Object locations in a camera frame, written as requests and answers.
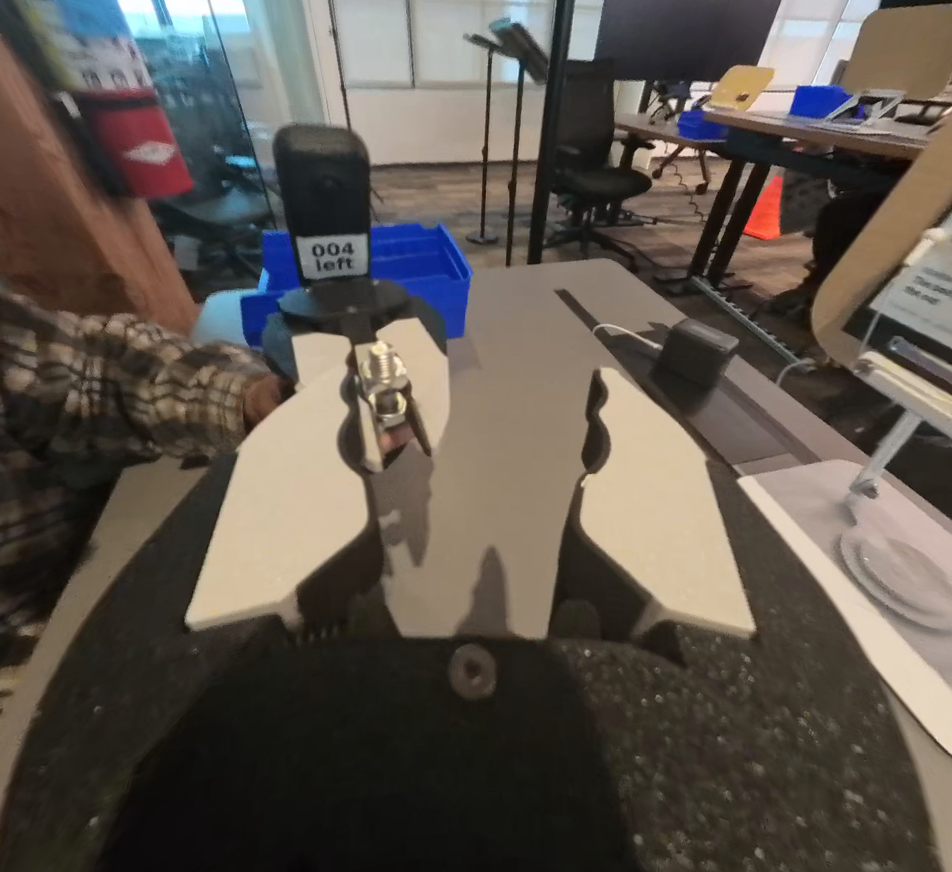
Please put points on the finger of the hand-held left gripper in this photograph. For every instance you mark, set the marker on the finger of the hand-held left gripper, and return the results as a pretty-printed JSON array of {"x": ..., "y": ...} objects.
[
  {"x": 431, "y": 373},
  {"x": 320, "y": 355}
]

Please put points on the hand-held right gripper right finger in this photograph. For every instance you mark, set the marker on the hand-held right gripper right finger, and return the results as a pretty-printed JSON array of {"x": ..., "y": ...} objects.
[{"x": 654, "y": 515}]

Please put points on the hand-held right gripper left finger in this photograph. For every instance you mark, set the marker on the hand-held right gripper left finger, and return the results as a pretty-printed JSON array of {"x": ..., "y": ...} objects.
[{"x": 290, "y": 515}]

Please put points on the silver hex nut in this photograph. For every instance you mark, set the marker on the silver hex nut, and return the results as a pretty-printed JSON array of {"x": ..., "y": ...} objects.
[{"x": 387, "y": 379}]

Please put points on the silver bolt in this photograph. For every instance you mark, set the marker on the silver bolt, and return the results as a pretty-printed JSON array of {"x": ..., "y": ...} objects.
[{"x": 381, "y": 353}]

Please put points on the blue plastic bin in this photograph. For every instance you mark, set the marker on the blue plastic bin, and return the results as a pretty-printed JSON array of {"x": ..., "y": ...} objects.
[
  {"x": 699, "y": 126},
  {"x": 818, "y": 100},
  {"x": 424, "y": 254}
]

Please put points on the person's left forearm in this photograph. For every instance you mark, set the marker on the person's left forearm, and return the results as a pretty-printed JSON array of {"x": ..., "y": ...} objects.
[{"x": 134, "y": 381}]

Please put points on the person's left hand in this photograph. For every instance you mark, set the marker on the person's left hand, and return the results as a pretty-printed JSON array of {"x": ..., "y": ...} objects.
[{"x": 264, "y": 399}]

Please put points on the black office chair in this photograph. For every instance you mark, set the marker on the black office chair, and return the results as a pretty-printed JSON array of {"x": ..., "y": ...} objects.
[
  {"x": 216, "y": 217},
  {"x": 595, "y": 180}
]

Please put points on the black power adapter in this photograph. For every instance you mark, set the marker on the black power adapter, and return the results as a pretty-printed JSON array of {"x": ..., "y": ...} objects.
[{"x": 692, "y": 355}]

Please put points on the black floor stand with tablet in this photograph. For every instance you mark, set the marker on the black floor stand with tablet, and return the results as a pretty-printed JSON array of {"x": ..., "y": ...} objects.
[{"x": 513, "y": 42}]

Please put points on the thick black pole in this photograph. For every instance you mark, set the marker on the thick black pole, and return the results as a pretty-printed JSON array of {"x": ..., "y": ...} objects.
[{"x": 558, "y": 105}]

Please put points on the wooden pillar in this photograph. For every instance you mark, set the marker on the wooden pillar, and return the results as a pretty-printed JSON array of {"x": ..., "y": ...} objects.
[{"x": 59, "y": 239}]

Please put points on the printed instruction sign board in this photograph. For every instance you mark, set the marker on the printed instruction sign board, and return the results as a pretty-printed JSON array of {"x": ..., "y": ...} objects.
[{"x": 855, "y": 277}]

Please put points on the orange traffic cone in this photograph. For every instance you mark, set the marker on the orange traffic cone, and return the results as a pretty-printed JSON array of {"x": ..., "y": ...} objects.
[{"x": 766, "y": 213}]

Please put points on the large dark display screen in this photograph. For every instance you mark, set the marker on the large dark display screen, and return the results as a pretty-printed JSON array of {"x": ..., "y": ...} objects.
[{"x": 692, "y": 1}]

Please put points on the wooden desk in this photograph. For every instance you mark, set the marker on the wooden desk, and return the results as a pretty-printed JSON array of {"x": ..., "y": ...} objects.
[{"x": 818, "y": 128}]

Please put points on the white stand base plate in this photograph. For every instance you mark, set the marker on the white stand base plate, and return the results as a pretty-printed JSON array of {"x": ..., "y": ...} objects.
[{"x": 803, "y": 515}]

